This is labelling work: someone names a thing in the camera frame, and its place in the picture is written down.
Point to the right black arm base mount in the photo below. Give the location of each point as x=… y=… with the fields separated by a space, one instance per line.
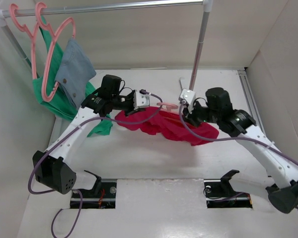
x=219 y=193

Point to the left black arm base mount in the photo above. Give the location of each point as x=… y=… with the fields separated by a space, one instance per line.
x=96 y=192

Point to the aluminium rail right side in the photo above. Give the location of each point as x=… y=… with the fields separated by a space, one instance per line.
x=251 y=103

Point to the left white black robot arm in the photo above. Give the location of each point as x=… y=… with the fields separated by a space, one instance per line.
x=53 y=167

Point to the metal clothes rack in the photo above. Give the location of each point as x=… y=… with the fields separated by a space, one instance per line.
x=207 y=5

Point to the pink hanger holding green shirt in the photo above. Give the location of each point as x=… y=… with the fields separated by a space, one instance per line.
x=13 y=8

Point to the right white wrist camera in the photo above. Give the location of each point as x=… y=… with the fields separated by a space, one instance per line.
x=189 y=97

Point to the pink hanger holding denim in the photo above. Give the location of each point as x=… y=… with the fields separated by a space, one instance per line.
x=54 y=35

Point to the pink plastic hanger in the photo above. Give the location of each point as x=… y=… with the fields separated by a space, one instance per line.
x=168 y=107

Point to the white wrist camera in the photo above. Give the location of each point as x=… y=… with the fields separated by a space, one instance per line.
x=189 y=97
x=141 y=100

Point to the red t shirt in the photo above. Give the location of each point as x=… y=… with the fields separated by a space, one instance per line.
x=165 y=123

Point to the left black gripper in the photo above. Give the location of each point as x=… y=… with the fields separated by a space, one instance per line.
x=131 y=110

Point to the green t shirt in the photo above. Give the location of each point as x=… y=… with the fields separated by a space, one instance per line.
x=60 y=105

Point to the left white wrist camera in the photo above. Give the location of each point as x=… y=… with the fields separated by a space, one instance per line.
x=141 y=100

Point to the blue denim garment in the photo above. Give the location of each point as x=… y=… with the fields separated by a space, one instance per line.
x=74 y=73

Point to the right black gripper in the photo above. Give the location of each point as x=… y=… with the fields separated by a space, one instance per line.
x=191 y=118

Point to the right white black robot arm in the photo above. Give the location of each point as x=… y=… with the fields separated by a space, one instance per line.
x=280 y=187

